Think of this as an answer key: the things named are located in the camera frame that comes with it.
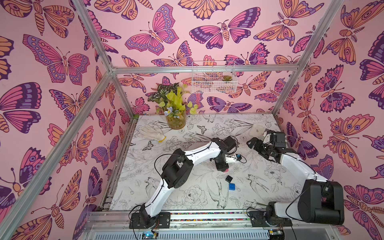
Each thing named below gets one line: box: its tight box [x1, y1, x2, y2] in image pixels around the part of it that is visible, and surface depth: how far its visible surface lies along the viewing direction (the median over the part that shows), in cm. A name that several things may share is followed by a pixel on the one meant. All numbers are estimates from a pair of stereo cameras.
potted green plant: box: [147, 82, 199, 130], surface depth 102 cm
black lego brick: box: [225, 175, 233, 184], surface depth 87 cm
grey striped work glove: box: [248, 123, 266, 140], surface depth 112 cm
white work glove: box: [138, 124, 167, 143], surface depth 112 cm
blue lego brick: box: [229, 183, 236, 191], surface depth 85 cm
